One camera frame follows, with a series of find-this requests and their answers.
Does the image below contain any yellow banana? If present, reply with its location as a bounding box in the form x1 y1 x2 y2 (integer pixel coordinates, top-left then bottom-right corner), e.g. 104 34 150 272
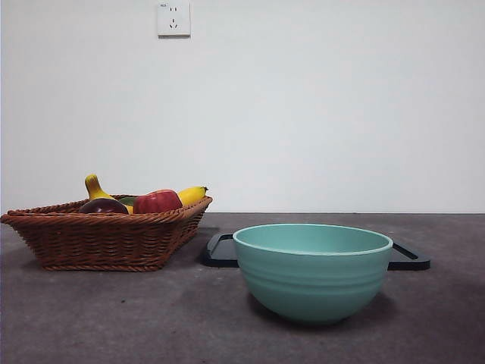
84 174 208 213

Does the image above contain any red apple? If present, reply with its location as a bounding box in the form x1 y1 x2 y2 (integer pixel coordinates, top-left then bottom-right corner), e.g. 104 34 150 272
132 188 183 215

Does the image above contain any white wall socket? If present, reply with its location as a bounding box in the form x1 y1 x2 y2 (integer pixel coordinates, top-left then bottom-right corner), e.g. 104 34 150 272
157 0 191 38

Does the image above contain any brown wicker basket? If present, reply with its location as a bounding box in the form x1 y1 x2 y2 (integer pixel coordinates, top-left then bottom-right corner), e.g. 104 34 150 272
0 195 213 272

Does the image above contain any black rectangular tray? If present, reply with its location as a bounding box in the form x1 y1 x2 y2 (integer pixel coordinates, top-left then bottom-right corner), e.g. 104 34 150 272
200 233 431 271

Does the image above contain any teal ceramic bowl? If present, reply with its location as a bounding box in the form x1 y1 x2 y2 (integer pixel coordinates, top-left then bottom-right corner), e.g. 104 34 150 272
232 223 394 327

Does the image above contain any dark purple plum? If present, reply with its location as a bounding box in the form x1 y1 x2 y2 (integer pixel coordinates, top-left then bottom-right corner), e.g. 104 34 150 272
78 197 130 215

